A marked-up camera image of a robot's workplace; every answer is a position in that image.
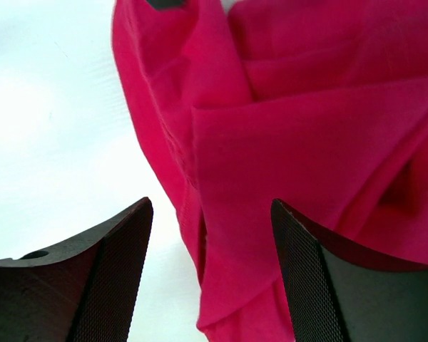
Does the magenta t shirt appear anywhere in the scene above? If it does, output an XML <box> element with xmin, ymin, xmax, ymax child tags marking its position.
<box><xmin>112</xmin><ymin>1</ymin><xmax>428</xmax><ymax>341</ymax></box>

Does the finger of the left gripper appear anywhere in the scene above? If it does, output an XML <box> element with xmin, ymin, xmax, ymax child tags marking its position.
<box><xmin>147</xmin><ymin>0</ymin><xmax>186</xmax><ymax>11</ymax></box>

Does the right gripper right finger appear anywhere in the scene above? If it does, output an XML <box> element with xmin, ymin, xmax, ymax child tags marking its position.
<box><xmin>271</xmin><ymin>199</ymin><xmax>428</xmax><ymax>342</ymax></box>

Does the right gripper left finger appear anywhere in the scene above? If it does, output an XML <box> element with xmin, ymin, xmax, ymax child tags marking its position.
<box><xmin>0</xmin><ymin>198</ymin><xmax>153</xmax><ymax>342</ymax></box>

